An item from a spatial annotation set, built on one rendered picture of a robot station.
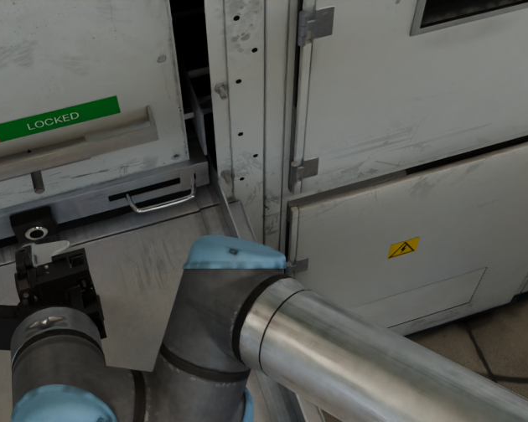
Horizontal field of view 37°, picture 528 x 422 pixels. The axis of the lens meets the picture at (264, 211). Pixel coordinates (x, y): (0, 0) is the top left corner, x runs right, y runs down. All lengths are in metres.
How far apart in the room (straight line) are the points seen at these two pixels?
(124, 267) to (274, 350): 0.57
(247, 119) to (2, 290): 0.44
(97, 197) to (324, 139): 0.35
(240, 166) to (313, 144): 0.11
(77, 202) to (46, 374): 0.50
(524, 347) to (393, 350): 1.53
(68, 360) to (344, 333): 0.26
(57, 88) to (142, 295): 0.34
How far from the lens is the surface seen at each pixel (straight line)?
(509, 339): 2.16
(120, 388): 0.75
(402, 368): 0.63
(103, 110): 1.08
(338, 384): 0.65
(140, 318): 1.17
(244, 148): 1.16
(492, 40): 1.17
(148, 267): 1.21
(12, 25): 0.96
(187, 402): 0.75
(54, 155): 1.07
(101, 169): 1.18
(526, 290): 2.17
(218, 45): 0.99
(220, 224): 1.23
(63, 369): 0.75
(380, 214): 1.42
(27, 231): 1.20
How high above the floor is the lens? 1.90
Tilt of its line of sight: 57 degrees down
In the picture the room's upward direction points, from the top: straight up
